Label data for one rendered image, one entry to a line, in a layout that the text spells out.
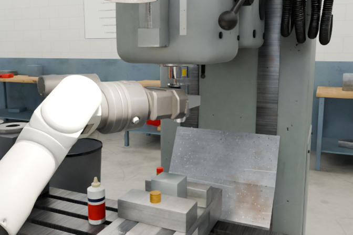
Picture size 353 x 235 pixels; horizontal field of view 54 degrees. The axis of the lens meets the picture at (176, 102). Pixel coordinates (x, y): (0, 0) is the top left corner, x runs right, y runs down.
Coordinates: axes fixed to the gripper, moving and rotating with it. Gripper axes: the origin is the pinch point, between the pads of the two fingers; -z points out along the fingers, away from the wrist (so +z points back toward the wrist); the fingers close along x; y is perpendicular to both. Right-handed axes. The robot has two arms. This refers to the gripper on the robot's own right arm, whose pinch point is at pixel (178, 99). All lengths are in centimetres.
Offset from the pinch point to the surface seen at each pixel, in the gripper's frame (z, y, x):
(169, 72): 2.4, -5.7, 0.2
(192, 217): 2.5, 21.7, -7.1
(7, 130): 20.6, 11.0, 43.2
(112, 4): -255, -87, 443
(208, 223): -7.0, 27.9, -2.5
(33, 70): -167, 23, 558
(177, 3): 6.9, -17.5, -7.0
